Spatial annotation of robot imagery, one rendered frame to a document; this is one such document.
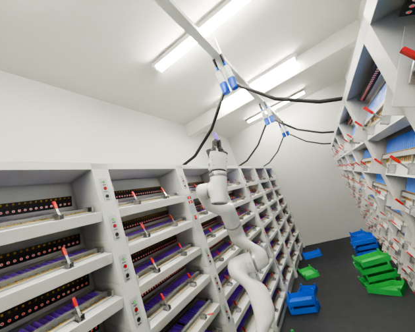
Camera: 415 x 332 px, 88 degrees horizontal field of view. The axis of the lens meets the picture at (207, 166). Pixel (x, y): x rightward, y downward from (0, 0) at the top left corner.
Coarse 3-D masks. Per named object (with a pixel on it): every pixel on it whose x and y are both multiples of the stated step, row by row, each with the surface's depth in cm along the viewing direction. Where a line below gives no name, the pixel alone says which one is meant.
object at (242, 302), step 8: (256, 280) 209; (240, 288) 203; (232, 296) 189; (240, 296) 189; (232, 304) 178; (240, 304) 179; (248, 304) 183; (232, 312) 170; (240, 312) 169; (240, 320) 165
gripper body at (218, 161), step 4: (212, 152) 106; (216, 152) 107; (220, 152) 108; (212, 156) 106; (216, 156) 106; (220, 156) 107; (224, 156) 109; (208, 160) 107; (212, 160) 105; (216, 160) 106; (220, 160) 106; (224, 160) 108; (208, 164) 107; (212, 164) 104; (216, 164) 105; (220, 164) 106; (224, 164) 107; (208, 168) 106; (212, 168) 104; (216, 168) 104; (220, 168) 105; (224, 168) 106
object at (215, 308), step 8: (200, 296) 158; (208, 296) 155; (216, 296) 152; (216, 304) 150; (208, 312) 142; (216, 312) 146; (200, 320) 135; (208, 320) 136; (192, 328) 128; (200, 328) 128
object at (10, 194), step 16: (192, 176) 226; (0, 192) 92; (16, 192) 96; (32, 192) 101; (48, 192) 107; (64, 192) 113; (160, 208) 168; (32, 240) 94; (48, 240) 99; (80, 240) 111
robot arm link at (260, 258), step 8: (240, 224) 117; (232, 232) 117; (240, 232) 118; (232, 240) 120; (240, 240) 117; (248, 240) 117; (248, 248) 116; (256, 248) 113; (256, 256) 111; (264, 256) 111; (256, 264) 110; (264, 264) 110
